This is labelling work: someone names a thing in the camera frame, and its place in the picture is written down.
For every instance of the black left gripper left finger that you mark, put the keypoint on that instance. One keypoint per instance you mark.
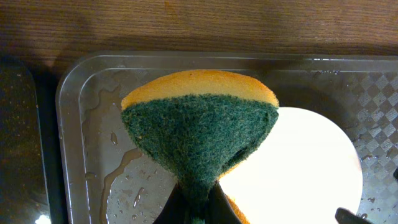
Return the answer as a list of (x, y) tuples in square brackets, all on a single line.
[(176, 209)]

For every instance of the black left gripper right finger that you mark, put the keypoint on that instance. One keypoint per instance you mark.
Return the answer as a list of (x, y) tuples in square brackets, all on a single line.
[(218, 210)]

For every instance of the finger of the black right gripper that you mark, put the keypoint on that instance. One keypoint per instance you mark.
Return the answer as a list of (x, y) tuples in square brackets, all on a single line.
[(344, 216)]

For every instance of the white plate bottom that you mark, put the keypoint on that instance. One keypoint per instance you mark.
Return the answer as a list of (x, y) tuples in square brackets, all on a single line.
[(303, 172)]

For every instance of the green and yellow sponge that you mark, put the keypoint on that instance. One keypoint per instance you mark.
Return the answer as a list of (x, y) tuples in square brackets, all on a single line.
[(198, 125)]

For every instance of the brown large tray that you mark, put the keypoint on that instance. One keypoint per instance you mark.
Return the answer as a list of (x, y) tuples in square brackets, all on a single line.
[(107, 180)]

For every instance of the black small tray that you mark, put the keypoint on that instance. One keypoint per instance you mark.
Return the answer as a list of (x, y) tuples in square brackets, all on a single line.
[(32, 185)]

